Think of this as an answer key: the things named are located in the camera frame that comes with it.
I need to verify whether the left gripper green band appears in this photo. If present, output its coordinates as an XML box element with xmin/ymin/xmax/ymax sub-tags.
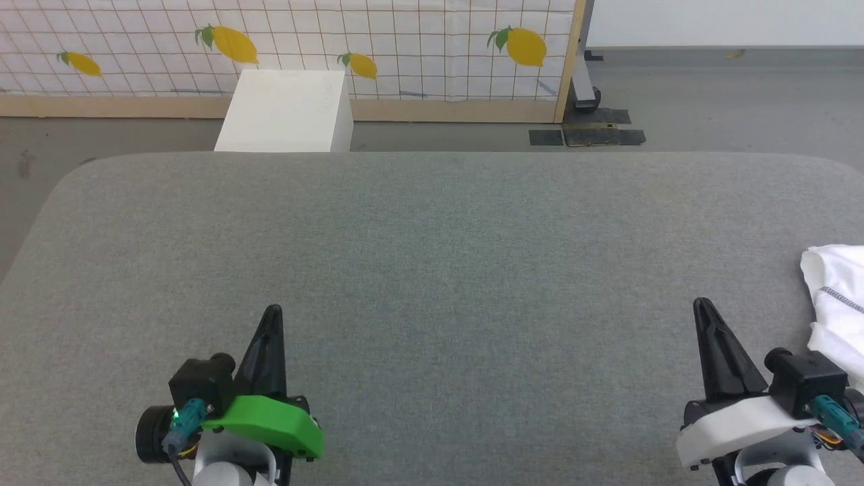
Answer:
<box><xmin>135</xmin><ymin>304</ymin><xmax>325</xmax><ymax>465</ymax></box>

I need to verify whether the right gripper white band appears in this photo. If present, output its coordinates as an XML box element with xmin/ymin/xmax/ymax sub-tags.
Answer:
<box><xmin>676</xmin><ymin>297</ymin><xmax>864</xmax><ymax>470</ymax></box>

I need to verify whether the white garment with black stitching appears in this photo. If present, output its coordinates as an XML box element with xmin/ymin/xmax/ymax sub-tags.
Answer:
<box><xmin>801</xmin><ymin>244</ymin><xmax>864</xmax><ymax>394</ymax></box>

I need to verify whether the grey fabric sofa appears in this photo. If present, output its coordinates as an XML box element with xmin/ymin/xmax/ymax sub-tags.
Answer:
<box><xmin>0</xmin><ymin>151</ymin><xmax>864</xmax><ymax>486</ymax></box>

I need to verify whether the white cardboard box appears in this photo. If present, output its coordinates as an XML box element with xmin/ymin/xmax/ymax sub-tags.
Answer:
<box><xmin>213</xmin><ymin>69</ymin><xmax>354</xmax><ymax>153</ymax></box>

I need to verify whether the large dark floor plate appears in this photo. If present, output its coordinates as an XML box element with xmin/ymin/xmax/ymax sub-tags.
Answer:
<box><xmin>563</xmin><ymin>107</ymin><xmax>647</xmax><ymax>148</ymax></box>

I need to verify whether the grey panel stand with caster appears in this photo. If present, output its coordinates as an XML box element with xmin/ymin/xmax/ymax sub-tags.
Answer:
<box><xmin>570</xmin><ymin>0</ymin><xmax>602</xmax><ymax>113</ymax></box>

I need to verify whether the lemon print partition panel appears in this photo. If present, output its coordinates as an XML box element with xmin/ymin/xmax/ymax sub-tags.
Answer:
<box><xmin>0</xmin><ymin>0</ymin><xmax>587</xmax><ymax>124</ymax></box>

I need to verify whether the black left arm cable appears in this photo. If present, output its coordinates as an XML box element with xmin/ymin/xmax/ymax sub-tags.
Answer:
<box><xmin>161</xmin><ymin>398</ymin><xmax>207</xmax><ymax>486</ymax></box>

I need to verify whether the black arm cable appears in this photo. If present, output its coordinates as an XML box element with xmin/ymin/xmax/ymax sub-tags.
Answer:
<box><xmin>809</xmin><ymin>396</ymin><xmax>864</xmax><ymax>454</ymax></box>
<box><xmin>161</xmin><ymin>398</ymin><xmax>207</xmax><ymax>486</ymax></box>

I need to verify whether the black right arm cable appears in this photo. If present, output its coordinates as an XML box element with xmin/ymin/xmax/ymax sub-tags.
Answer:
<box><xmin>809</xmin><ymin>396</ymin><xmax>864</xmax><ymax>454</ymax></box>

